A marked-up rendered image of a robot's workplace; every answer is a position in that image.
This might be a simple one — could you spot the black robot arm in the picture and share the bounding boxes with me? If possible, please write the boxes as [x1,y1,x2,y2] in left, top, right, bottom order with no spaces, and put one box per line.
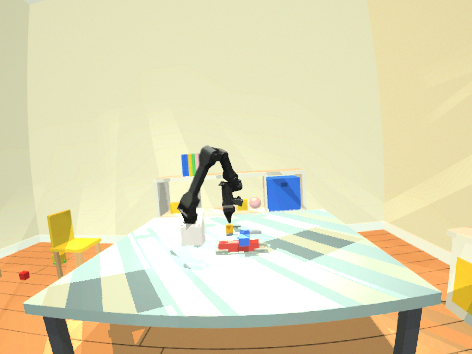
[177,145,243,224]

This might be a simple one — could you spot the blue bar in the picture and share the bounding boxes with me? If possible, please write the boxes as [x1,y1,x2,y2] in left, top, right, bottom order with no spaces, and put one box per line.
[239,230,250,247]

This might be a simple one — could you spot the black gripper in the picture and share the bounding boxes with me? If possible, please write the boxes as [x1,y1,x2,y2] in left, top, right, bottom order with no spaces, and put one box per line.
[222,193,235,224]

